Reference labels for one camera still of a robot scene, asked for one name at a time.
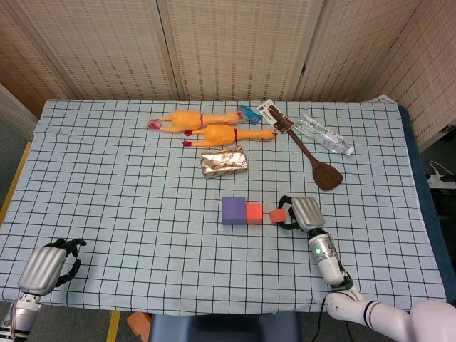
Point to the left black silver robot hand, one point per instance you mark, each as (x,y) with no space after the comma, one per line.
(41,269)

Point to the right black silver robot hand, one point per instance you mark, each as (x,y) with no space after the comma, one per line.
(308,213)

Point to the small orange foam cube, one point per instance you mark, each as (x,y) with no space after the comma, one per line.
(277,216)

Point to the large orange foam cube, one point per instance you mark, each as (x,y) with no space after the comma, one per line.
(254,213)

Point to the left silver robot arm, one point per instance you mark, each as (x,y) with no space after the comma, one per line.
(21,315)

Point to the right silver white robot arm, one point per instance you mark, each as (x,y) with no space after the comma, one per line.
(329,265)

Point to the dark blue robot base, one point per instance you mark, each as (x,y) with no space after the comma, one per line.
(221,327)

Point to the large purple foam cube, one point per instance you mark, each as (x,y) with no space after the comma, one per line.
(233,212)

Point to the dark brown wooden spatula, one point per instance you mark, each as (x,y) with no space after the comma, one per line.
(326,176)

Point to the clear plastic water bottle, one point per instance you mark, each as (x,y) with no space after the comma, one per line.
(326,135)

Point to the yellow floor tape strip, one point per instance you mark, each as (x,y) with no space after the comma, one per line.
(16,178)
(113,327)

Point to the gold foil wrapped block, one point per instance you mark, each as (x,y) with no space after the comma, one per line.
(223,163)

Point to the blue checkered tablecloth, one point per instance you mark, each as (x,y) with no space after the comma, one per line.
(124,213)

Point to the white spatula label card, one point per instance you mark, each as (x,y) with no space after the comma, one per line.
(264,110)

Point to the orange foam block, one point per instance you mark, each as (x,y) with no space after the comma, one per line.
(139,323)

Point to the blue packaging header card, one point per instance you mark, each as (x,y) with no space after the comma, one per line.
(252,114)

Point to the yellow rubber chicken toy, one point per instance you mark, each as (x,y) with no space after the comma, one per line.
(219,135)

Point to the dark blue padded table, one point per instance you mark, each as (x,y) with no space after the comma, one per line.
(420,171)

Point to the white power strip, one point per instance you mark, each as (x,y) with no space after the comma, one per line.
(441,180)

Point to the bagged yellow rubber chicken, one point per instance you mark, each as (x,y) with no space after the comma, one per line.
(183,120)

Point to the beige woven folding screen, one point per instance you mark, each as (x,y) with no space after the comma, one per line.
(228,46)

